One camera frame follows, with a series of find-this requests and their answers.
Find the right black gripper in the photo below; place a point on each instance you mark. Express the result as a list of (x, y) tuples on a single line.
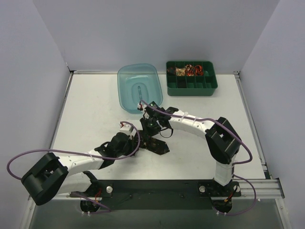
[(147, 122)]

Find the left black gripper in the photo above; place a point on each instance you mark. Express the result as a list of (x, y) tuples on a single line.
[(142, 142)]

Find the black gold patterned tie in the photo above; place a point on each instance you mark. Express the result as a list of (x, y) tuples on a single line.
[(154, 145)]

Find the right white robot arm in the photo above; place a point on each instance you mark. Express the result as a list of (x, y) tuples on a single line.
[(222, 146)]

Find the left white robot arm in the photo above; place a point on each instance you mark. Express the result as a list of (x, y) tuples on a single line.
[(64, 171)]

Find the teal plastic tub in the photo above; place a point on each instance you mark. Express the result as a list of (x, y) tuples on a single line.
[(138, 82)]

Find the dark rolled tie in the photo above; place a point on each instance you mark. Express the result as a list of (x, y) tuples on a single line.
[(171, 71)]

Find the beige patterned rolled tie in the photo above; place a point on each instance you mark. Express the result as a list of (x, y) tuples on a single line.
[(180, 71)]

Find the green compartment organizer box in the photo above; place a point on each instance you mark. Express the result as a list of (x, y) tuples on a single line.
[(192, 85)]

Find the red black patterned rolled tie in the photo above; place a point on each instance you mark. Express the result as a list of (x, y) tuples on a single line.
[(189, 70)]

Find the orange black rolled tie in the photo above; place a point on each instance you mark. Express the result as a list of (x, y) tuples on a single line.
[(198, 70)]

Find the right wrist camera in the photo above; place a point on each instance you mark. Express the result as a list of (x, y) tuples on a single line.
[(147, 109)]

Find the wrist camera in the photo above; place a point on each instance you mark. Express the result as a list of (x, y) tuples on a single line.
[(147, 109), (126, 128)]

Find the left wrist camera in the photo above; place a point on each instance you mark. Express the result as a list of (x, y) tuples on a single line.
[(126, 128)]

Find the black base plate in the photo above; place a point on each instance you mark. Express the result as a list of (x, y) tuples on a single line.
[(157, 195)]

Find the aluminium rail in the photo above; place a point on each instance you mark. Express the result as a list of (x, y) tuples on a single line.
[(263, 188)]

